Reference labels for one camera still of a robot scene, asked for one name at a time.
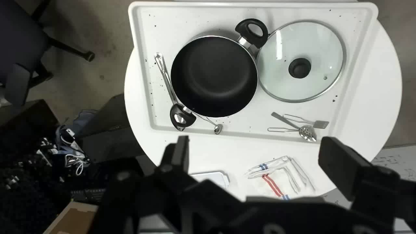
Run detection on blue striped white towel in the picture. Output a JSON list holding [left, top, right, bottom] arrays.
[[245, 155, 304, 203]]

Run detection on metal tongs utensil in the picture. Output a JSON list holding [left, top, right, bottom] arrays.
[[266, 111, 319, 143]]

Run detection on dark office chair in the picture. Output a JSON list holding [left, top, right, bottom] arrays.
[[0, 0, 96, 108]]

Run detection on small metal spatula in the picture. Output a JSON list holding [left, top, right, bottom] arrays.
[[283, 113, 330, 130]]

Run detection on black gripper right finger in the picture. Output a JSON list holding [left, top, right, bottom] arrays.
[[317, 135, 400, 203]]

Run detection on clear plastic container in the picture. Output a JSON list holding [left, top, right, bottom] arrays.
[[188, 169, 237, 190]]

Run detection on glass lid with black knob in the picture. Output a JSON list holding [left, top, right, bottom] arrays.
[[256, 20, 347, 104]]

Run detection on red striped white towel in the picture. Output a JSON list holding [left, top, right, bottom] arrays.
[[258, 156, 315, 200]]

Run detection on tangle of white cables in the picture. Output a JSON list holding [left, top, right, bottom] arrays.
[[36, 122, 92, 177]]

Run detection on black pot with two handles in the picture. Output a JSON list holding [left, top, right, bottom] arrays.
[[169, 17, 270, 133]]

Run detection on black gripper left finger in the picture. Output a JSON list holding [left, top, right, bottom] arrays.
[[157, 134, 192, 176]]

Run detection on open cardboard box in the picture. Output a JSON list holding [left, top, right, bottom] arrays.
[[42, 199, 100, 234]]

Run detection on white plastic tray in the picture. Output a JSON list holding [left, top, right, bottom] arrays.
[[127, 0, 379, 142]]

